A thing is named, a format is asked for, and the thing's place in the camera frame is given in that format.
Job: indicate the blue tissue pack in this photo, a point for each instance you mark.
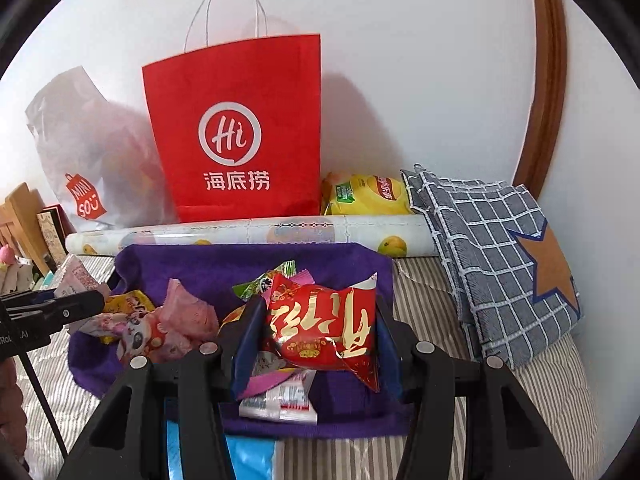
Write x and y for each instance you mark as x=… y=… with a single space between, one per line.
x=245 y=460

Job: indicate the light pink dotted snack packet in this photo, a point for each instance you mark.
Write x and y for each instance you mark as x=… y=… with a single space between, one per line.
x=77 y=275

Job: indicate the person's left forearm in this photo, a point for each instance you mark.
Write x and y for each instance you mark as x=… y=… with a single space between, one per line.
x=10 y=410

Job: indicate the yellow snack packet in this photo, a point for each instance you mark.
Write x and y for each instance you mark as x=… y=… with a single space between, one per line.
x=130 y=305

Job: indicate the patterned notebook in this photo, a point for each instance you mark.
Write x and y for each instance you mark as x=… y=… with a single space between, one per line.
x=50 y=235

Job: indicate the long pink white snack packet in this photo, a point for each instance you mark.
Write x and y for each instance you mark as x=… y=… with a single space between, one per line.
x=135 y=332

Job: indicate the grey plastic shopping bag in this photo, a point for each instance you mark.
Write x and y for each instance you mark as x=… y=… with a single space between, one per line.
x=100 y=135

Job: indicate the red gold snack packet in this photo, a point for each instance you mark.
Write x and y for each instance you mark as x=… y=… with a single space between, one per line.
x=320 y=330

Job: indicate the striped bed mattress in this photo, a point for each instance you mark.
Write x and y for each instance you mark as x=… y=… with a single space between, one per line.
x=550 y=410

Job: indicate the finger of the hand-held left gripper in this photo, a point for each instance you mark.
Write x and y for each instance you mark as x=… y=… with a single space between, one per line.
x=35 y=295
x=65 y=310

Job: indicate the fruit print paper roll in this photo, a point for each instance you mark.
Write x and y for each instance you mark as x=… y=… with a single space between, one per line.
x=250 y=232

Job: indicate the grey checked cloth bag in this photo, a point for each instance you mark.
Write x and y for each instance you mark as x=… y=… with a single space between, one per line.
x=475 y=240

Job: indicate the pale pink snack packet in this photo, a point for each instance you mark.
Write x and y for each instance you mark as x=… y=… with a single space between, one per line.
x=190 y=320

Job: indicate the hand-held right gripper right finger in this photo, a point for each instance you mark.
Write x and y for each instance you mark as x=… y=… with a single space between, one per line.
x=390 y=375

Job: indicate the purple towel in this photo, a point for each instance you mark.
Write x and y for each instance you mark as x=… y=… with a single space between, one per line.
x=200 y=265

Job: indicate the wooden headboard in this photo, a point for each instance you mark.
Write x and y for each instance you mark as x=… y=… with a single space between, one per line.
x=20 y=220

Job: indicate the yellow chip bag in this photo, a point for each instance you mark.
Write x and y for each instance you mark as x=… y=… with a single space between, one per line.
x=370 y=195

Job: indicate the green snack packet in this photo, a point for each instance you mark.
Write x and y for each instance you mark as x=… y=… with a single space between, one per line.
x=255 y=285

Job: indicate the white red snack packet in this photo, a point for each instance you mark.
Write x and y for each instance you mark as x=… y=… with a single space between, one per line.
x=280 y=402

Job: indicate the brown wooden door frame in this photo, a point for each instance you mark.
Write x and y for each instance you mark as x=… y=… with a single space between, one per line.
x=547 y=85

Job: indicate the red paper bag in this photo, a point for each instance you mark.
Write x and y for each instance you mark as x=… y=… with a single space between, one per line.
x=230 y=85

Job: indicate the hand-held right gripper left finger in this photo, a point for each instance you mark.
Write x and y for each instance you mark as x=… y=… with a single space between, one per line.
x=245 y=360

